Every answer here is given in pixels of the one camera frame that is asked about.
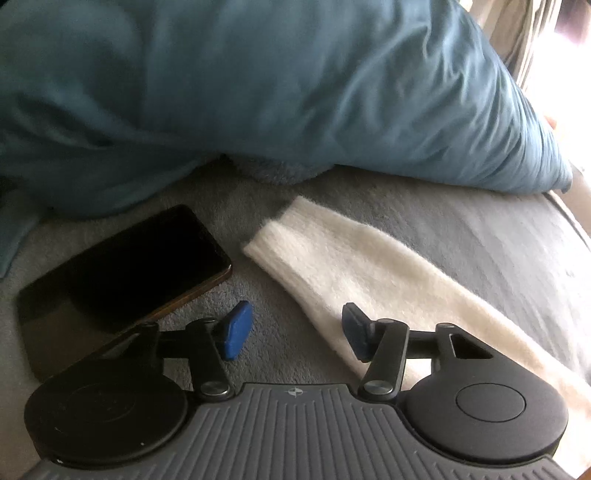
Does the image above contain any black smartphone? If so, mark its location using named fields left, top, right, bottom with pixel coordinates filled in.
left=17, top=204, right=233, bottom=380

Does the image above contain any grey curtain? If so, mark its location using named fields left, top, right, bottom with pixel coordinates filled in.
left=471, top=0, right=548, bottom=90

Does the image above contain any blue fleece cloth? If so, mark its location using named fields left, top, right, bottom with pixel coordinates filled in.
left=225, top=154, right=334, bottom=186

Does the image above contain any cream knit sweater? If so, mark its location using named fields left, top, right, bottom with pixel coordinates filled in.
left=243, top=196, right=591, bottom=418

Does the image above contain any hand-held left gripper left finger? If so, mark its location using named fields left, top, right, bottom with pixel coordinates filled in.
left=88, top=300, right=254, bottom=403

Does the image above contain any teal pillow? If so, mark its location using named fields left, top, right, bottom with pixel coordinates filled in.
left=0, top=0, right=574, bottom=278

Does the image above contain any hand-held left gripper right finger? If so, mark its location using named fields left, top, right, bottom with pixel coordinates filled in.
left=342, top=302, right=498, bottom=403

